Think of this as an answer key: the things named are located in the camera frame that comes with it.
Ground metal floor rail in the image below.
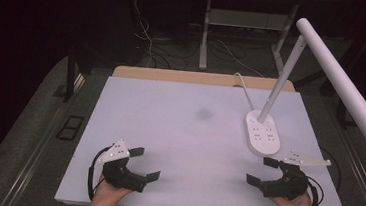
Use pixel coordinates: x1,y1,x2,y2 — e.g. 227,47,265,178
0,67,86,206
312,104,366,206

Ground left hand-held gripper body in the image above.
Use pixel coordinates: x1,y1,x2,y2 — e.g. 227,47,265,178
94,137,151,194

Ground dark metal stand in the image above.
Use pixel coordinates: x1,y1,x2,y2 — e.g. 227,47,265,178
333,95,360,131

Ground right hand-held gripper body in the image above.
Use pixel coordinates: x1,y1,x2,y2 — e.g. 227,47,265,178
258,147,333,204

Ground white table board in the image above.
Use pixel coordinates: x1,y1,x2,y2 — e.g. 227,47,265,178
54,71,360,206

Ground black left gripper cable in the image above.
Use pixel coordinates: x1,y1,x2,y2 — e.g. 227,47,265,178
85,144,115,203

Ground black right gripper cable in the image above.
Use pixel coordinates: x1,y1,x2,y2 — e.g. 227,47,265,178
303,145,346,206

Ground white metal frame desk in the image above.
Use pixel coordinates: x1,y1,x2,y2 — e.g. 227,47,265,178
186,0,350,84

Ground black rectangular floor frame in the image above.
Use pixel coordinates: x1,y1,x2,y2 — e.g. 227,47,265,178
55,113,86,142

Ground black floor cables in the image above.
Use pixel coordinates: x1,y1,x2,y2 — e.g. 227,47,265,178
150,34,249,76

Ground black metal stand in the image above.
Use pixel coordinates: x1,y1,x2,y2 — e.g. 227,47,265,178
52,43,96,106

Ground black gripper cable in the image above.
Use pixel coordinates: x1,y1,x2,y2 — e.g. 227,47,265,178
85,144,115,203
303,145,346,206

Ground white lamp cable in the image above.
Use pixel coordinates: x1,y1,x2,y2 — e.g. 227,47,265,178
230,71,260,112

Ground white desk lamp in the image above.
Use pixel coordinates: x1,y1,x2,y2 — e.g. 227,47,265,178
242,13,366,167

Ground thin white floor cable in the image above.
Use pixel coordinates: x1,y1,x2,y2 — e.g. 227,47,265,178
125,0,159,68

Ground person's left hand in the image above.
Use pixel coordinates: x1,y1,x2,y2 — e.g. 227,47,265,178
90,174,134,206

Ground wooden table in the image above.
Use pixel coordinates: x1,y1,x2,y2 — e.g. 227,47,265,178
111,64,297,94

